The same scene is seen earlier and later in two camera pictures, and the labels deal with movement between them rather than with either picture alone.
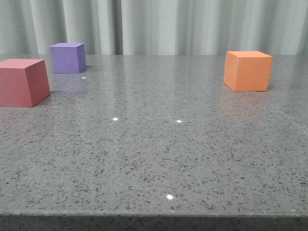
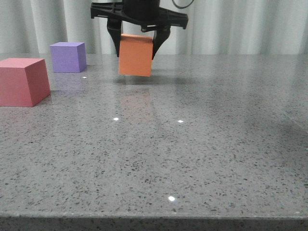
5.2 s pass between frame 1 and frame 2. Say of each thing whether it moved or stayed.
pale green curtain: stayed
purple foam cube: stayed
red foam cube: stayed
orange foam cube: moved
